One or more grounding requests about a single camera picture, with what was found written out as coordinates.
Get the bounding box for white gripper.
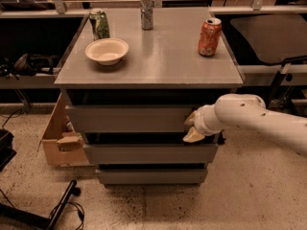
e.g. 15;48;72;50
183;104;225;143

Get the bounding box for grey top drawer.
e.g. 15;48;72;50
66;105;192;133

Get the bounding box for grey drawer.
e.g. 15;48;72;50
96;169;208;185
83;144;218;164
66;105;192;133

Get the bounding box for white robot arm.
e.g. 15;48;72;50
183;94;307;156

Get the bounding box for grey drawer cabinet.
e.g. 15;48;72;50
53;7;247;188

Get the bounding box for grey middle drawer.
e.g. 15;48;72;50
83;144;218;164

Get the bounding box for grey bottom drawer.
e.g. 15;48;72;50
96;169;208;185

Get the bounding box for orange soda can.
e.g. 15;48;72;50
198;17;222;57

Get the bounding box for white paper bowl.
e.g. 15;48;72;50
85;38;130;66

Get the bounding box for black office chair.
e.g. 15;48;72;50
230;13;307;106

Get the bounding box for cardboard box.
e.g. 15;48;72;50
41;95;89;166

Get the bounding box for silver soda can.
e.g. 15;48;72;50
140;0;154;30

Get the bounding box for green soda can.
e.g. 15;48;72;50
89;8;109;40

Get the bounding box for black stand base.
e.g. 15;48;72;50
0;180;81;230

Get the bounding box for black headphones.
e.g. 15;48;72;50
0;54;59;78

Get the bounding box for black box at left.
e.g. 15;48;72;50
0;129;16;172

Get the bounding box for black floor cable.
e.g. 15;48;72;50
47;201;86;230

